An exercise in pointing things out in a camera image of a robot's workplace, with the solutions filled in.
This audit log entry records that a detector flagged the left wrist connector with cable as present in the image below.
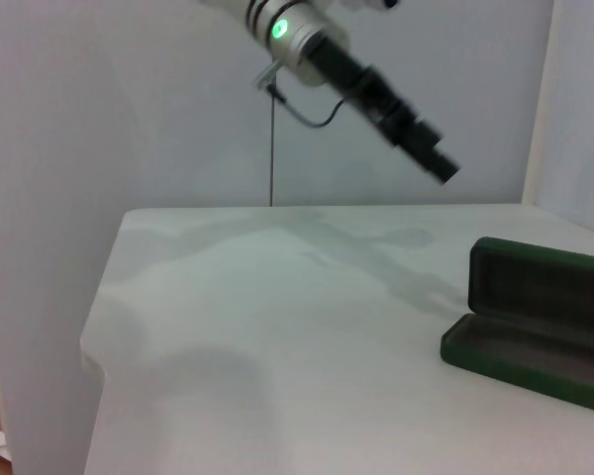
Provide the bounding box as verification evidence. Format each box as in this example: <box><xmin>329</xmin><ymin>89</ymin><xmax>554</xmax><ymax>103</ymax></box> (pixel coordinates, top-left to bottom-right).
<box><xmin>251</xmin><ymin>61</ymin><xmax>348</xmax><ymax>129</ymax></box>

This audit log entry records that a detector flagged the green glasses case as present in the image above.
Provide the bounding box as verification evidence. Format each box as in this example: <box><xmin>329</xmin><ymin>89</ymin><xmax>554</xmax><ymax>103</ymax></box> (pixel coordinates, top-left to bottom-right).
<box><xmin>439</xmin><ymin>236</ymin><xmax>594</xmax><ymax>417</ymax></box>

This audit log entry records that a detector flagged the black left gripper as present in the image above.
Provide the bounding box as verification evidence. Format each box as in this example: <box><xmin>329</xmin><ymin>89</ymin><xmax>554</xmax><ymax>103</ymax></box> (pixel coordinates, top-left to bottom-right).
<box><xmin>304</xmin><ymin>35</ymin><xmax>463</xmax><ymax>188</ymax></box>

